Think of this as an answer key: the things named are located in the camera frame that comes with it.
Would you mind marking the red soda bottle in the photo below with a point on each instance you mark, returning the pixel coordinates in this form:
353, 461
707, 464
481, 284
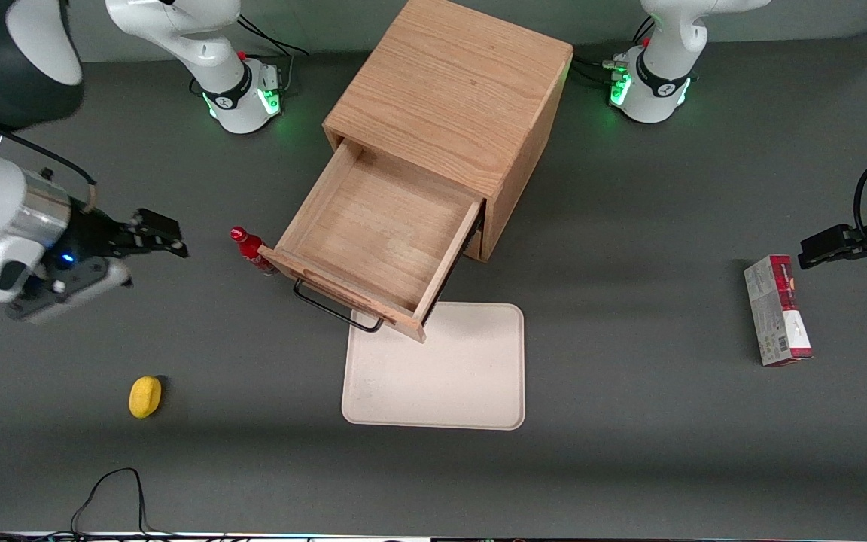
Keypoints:
249, 245

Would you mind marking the cream rectangular tray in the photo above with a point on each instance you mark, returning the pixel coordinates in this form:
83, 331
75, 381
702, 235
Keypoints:
456, 376

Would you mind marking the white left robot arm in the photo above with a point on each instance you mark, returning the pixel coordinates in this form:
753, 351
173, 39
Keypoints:
655, 83

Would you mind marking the wooden drawer with worn bottom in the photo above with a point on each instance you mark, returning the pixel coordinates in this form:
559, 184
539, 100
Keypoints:
381, 233

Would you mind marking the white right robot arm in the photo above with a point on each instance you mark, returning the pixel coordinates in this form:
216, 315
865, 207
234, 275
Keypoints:
232, 84

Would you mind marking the wooden drawer cabinet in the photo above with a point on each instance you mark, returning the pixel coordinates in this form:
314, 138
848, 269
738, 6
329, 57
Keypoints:
456, 83

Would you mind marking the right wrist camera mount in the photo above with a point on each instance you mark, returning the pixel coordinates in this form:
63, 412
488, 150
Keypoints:
65, 292

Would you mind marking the yellow lemon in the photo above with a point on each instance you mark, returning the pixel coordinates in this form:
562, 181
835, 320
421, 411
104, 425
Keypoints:
145, 397

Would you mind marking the grey and red carton box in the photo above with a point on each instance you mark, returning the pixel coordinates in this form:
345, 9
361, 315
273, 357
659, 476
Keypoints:
776, 316

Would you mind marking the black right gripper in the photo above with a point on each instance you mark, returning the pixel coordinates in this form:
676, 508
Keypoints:
89, 234

